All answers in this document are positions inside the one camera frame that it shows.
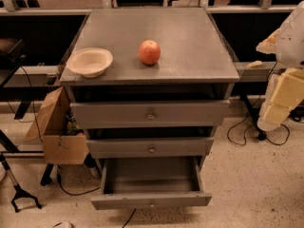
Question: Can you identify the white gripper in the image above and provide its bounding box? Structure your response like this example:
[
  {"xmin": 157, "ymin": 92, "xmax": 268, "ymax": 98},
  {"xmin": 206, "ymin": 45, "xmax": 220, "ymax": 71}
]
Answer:
[{"xmin": 257, "ymin": 68, "xmax": 304, "ymax": 131}]

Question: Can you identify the grey bottom drawer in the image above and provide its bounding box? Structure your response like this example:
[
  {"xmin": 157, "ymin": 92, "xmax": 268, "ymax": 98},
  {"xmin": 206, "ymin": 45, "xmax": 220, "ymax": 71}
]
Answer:
[{"xmin": 91, "ymin": 157, "xmax": 212, "ymax": 210}]

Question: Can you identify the grey drawer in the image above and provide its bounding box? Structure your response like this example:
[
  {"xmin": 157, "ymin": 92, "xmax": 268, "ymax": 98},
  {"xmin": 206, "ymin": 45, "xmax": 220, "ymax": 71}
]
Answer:
[
  {"xmin": 86, "ymin": 137, "xmax": 214, "ymax": 159},
  {"xmin": 91, "ymin": 157, "xmax": 212, "ymax": 210},
  {"xmin": 70, "ymin": 100, "xmax": 230, "ymax": 129}
]

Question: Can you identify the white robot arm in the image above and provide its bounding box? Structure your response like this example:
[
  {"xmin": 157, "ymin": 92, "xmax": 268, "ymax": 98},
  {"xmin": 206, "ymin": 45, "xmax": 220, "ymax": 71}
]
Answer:
[{"xmin": 256, "ymin": 1, "xmax": 304, "ymax": 131}]

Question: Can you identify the grey drawer cabinet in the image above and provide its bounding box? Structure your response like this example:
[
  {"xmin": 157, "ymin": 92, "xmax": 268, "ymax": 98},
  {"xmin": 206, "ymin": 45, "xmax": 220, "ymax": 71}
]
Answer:
[{"xmin": 59, "ymin": 7, "xmax": 240, "ymax": 176}]

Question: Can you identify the grey top drawer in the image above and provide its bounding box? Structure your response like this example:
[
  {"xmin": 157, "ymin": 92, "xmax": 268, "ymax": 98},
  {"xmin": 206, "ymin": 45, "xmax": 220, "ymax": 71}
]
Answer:
[{"xmin": 70, "ymin": 100, "xmax": 230, "ymax": 129}]

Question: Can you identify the grey middle drawer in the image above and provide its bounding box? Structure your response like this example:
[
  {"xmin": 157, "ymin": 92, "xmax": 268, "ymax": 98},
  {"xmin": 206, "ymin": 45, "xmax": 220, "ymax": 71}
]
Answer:
[{"xmin": 86, "ymin": 137, "xmax": 214, "ymax": 159}]

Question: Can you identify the yellow sponge piece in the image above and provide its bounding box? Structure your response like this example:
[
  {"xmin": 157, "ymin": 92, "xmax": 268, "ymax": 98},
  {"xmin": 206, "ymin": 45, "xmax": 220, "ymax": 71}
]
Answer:
[{"xmin": 246, "ymin": 60, "xmax": 263, "ymax": 68}]

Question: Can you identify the red apple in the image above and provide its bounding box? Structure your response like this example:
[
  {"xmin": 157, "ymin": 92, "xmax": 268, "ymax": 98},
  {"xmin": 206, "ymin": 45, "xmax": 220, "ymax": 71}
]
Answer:
[{"xmin": 138, "ymin": 40, "xmax": 161, "ymax": 65}]

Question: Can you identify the white paper bowl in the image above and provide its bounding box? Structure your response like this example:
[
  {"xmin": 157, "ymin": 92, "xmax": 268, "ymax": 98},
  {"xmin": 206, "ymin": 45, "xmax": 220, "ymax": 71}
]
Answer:
[{"xmin": 66, "ymin": 47, "xmax": 113, "ymax": 78}]

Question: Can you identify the brown cardboard box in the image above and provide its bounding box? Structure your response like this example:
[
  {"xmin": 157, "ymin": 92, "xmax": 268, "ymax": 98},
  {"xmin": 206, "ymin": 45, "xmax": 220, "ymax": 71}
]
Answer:
[{"xmin": 24, "ymin": 86, "xmax": 89, "ymax": 164}]

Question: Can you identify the grey long bench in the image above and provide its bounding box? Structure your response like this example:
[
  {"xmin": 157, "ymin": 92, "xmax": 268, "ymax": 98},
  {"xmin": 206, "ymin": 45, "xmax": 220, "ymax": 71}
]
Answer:
[{"xmin": 5, "ymin": 62, "xmax": 286, "ymax": 88}]

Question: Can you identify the black grabber tool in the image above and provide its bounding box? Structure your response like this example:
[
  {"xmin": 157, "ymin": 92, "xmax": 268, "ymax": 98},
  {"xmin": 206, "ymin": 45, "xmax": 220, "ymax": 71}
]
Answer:
[{"xmin": 0, "ymin": 154, "xmax": 42, "ymax": 213}]

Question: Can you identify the black floor cable right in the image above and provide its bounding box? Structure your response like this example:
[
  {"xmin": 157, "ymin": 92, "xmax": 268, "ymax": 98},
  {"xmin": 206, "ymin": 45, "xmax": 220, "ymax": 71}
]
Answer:
[{"xmin": 226, "ymin": 62, "xmax": 292, "ymax": 147}]

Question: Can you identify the black cable under cabinet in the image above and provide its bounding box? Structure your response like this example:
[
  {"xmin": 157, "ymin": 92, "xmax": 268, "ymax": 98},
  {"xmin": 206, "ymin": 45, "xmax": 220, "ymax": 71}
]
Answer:
[{"xmin": 56, "ymin": 166, "xmax": 138, "ymax": 228}]

